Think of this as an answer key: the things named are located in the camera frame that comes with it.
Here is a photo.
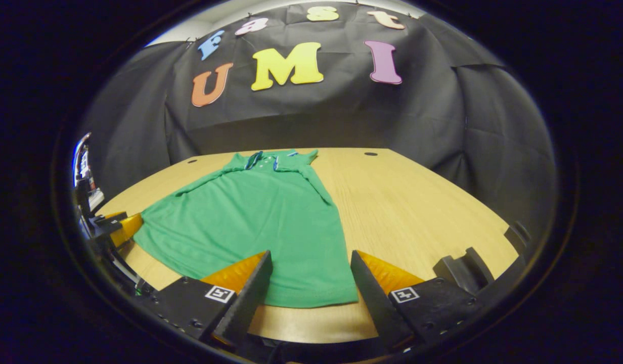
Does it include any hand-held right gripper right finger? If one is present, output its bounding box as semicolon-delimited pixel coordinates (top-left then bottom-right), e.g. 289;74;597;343
350;250;486;353

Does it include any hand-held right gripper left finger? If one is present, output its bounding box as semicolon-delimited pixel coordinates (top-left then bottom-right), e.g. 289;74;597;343
140;250;273;349

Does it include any green T-shirt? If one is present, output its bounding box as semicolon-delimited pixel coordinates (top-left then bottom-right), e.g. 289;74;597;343
133;149;359;309

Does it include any white side table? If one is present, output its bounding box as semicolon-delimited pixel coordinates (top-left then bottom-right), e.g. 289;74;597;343
86;188;106;212

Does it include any computer monitor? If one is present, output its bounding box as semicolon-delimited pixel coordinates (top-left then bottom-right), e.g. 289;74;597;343
73;132;93;189

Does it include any black plastic stand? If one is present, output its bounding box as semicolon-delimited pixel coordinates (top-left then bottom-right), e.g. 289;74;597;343
433;221;532;299

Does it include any black backdrop cloth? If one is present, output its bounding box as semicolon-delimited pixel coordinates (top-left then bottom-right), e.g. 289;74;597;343
81;3;557;223

